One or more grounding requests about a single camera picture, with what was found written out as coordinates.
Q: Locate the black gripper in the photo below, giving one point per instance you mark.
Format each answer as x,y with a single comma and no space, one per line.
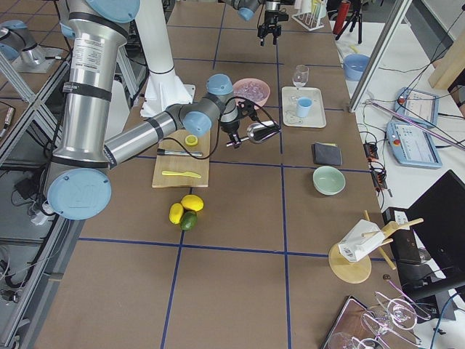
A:
229,127
269,19

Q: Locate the stainless steel scoop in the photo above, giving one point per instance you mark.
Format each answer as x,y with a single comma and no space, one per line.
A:
257,133

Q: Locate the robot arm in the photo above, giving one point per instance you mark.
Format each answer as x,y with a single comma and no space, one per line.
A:
77,184
247,8

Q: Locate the clear ice cubes pile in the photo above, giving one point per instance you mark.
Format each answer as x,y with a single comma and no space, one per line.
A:
252,91

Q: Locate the light blue plastic cup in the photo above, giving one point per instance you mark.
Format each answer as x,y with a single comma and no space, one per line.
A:
303,107

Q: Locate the half lemon slice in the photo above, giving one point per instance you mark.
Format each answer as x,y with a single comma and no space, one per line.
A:
191,140

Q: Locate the pink plastic bowl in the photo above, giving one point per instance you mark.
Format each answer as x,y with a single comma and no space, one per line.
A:
238,83

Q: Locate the clear wine glass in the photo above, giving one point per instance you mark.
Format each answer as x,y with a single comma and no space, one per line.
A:
299,79

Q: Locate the cream bear tray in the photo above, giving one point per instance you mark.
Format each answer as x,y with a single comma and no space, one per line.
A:
316,117

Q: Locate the wooden cutting board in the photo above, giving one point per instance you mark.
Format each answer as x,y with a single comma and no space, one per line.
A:
183,164

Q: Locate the yellow plastic knife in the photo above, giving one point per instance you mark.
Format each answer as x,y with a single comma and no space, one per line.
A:
181,174

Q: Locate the steel cylindrical rod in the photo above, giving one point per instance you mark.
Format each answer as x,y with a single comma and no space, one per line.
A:
164,152

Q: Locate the red cylinder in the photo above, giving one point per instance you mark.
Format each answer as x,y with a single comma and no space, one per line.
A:
341,16

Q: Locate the whole yellow lemon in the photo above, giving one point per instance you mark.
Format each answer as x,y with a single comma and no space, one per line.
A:
192,202

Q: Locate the blue bowl at edge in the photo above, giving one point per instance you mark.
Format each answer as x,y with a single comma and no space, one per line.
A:
354,66

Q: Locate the black tripod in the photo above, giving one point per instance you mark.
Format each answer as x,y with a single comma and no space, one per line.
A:
354,17

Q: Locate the grey folded cloth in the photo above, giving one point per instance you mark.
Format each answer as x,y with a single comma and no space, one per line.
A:
326,154

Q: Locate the green lime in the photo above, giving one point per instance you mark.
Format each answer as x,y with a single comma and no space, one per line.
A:
188,220

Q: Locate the green ceramic bowl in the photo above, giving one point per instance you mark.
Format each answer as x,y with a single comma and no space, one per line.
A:
328,180

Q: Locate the blue teach pendant far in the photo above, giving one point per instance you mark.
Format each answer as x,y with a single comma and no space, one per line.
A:
418,106

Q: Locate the blue teach pendant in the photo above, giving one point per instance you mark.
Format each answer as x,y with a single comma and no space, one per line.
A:
418,106
411,146

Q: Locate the white carton on stand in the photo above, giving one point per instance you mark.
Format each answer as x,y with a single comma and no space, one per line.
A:
361,240

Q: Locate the blue teach pendant near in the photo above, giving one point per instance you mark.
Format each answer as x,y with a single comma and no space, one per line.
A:
411,146

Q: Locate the wooden stand with pegs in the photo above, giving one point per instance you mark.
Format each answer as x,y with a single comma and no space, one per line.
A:
358,272

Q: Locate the black monitor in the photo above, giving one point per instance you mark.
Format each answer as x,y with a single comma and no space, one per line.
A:
442,234

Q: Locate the white wire rack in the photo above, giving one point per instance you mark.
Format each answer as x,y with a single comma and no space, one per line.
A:
309,13

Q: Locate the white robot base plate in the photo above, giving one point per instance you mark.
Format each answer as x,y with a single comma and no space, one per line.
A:
164,90

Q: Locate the aluminium frame post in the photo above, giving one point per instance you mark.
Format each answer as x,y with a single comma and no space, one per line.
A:
395,18

